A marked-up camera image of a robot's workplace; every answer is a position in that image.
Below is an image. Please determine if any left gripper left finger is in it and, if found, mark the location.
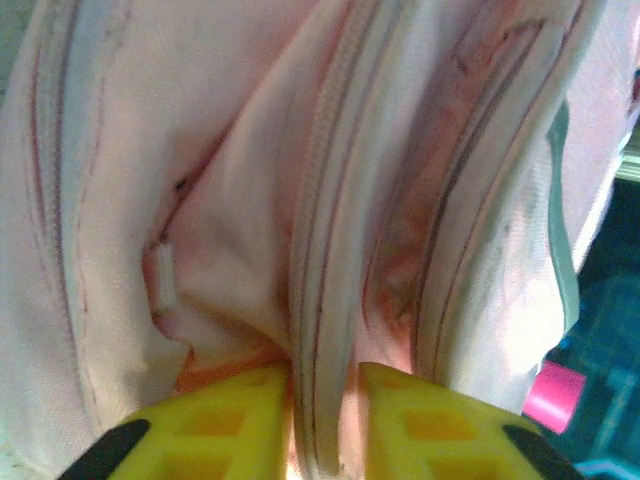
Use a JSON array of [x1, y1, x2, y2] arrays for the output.
[[62, 363, 292, 480]]

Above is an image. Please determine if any pink plastic goblet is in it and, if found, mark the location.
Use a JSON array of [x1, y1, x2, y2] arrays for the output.
[[522, 362, 587, 435]]

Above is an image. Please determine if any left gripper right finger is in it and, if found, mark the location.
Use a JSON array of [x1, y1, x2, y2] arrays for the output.
[[356, 361, 587, 480]]

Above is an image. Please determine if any pink backpack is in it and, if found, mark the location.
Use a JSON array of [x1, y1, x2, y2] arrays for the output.
[[0, 0, 629, 480]]

